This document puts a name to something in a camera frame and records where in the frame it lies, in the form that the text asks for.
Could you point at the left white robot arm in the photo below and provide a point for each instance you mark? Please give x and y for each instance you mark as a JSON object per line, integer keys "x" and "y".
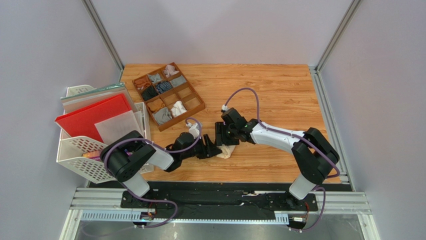
{"x": 124, "y": 158}

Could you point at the grey rolled cloth right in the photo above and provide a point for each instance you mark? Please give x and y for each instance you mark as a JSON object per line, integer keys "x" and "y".
{"x": 178, "y": 81}

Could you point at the grey rolled cloth lower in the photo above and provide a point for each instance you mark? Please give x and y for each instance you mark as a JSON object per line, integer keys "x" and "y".
{"x": 162, "y": 116}

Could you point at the orange rolled cloth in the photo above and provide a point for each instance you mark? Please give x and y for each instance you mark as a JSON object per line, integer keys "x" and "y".
{"x": 142, "y": 82}
{"x": 155, "y": 105}

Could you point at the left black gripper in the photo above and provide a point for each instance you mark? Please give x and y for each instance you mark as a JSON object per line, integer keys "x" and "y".
{"x": 207, "y": 150}

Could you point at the grey rolled cloth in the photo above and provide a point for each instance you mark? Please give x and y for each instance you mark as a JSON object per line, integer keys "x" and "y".
{"x": 155, "y": 78}
{"x": 162, "y": 116}
{"x": 178, "y": 81}

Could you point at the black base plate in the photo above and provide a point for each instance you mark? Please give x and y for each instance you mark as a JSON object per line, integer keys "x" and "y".
{"x": 217, "y": 198}

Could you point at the orange rolled cloth lower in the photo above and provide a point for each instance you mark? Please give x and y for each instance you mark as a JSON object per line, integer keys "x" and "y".
{"x": 155, "y": 105}

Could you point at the white slotted cable duct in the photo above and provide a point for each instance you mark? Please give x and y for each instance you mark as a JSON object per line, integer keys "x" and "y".
{"x": 140, "y": 217}

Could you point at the grey rolled cloth top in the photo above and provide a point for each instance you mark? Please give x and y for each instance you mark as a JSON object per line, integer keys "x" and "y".
{"x": 155, "y": 78}

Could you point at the grey folder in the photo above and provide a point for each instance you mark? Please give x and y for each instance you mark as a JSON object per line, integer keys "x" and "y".
{"x": 81, "y": 96}

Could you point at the white file rack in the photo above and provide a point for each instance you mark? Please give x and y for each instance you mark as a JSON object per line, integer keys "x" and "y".
{"x": 71, "y": 149}

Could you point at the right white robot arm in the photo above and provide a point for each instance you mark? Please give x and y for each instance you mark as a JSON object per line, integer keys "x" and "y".
{"x": 313, "y": 154}

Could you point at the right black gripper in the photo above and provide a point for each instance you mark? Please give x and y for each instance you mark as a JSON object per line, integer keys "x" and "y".
{"x": 222, "y": 133}

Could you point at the translucent white folder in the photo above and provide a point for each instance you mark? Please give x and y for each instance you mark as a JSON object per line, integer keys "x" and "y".
{"x": 112, "y": 129}

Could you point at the orange rolled cloth top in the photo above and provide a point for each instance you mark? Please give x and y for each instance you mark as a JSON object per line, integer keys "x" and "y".
{"x": 142, "y": 82}

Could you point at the black rolled cloth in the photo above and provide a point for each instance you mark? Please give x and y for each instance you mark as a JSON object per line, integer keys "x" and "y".
{"x": 149, "y": 93}

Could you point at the pink rolled cloth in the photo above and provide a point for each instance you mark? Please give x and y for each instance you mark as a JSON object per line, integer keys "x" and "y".
{"x": 170, "y": 70}

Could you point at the beige boxer shorts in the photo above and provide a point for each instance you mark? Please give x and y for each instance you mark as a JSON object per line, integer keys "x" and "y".
{"x": 226, "y": 151}

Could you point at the purple book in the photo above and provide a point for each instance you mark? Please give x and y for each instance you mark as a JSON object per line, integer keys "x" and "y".
{"x": 94, "y": 155}

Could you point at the white underwear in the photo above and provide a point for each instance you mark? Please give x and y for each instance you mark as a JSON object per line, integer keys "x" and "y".
{"x": 178, "y": 109}

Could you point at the striped blue rolled cloth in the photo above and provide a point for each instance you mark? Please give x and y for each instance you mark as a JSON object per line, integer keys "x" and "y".
{"x": 163, "y": 86}

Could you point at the brown compartment organizer box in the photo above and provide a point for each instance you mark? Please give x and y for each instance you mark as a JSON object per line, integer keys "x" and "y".
{"x": 186, "y": 93}

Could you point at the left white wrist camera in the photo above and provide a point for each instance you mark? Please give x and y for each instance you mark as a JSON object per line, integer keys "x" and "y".
{"x": 194, "y": 129}

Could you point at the red folder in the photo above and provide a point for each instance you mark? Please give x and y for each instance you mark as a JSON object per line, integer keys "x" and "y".
{"x": 82, "y": 122}

